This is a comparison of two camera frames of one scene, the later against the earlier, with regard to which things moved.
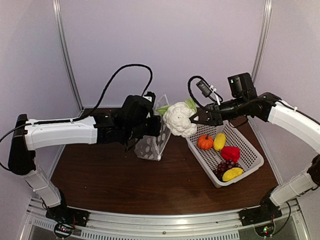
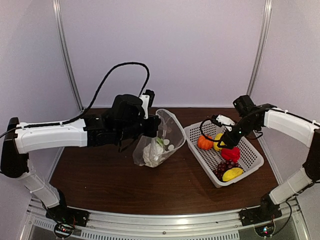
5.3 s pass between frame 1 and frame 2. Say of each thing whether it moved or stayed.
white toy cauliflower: moved
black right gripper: moved
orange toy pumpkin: stayed
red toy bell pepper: stayed
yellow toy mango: stayed
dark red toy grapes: stayed
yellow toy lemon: stayed
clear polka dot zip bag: moved
